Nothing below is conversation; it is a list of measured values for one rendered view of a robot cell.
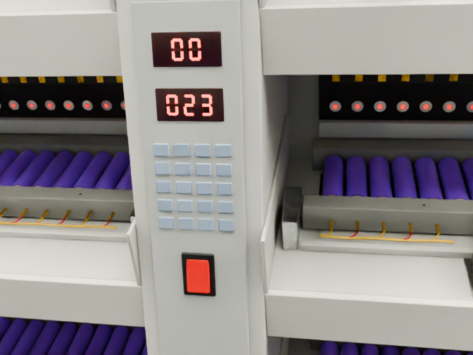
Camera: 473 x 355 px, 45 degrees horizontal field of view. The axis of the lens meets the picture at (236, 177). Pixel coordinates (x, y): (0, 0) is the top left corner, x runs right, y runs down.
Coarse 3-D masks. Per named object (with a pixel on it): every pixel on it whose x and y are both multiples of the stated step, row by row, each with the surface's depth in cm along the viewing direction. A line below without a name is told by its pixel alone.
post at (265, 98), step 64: (128, 0) 37; (192, 0) 36; (256, 0) 36; (128, 64) 38; (256, 64) 37; (128, 128) 40; (256, 128) 38; (256, 192) 40; (256, 256) 41; (256, 320) 43
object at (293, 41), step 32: (288, 0) 37; (320, 0) 36; (352, 0) 36; (384, 0) 35; (416, 0) 35; (448, 0) 34; (288, 32) 36; (320, 32) 36; (352, 32) 36; (384, 32) 36; (416, 32) 35; (448, 32) 35; (288, 64) 38; (320, 64) 37; (352, 64) 37; (384, 64) 37; (416, 64) 36; (448, 64) 36
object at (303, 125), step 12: (288, 84) 57; (300, 84) 57; (312, 84) 57; (288, 96) 57; (300, 96) 57; (312, 96) 57; (288, 108) 58; (300, 108) 58; (312, 108) 57; (300, 120) 58; (312, 120) 58; (300, 132) 58; (312, 132) 58; (300, 144) 59; (312, 144) 58; (300, 156) 59; (312, 156) 59
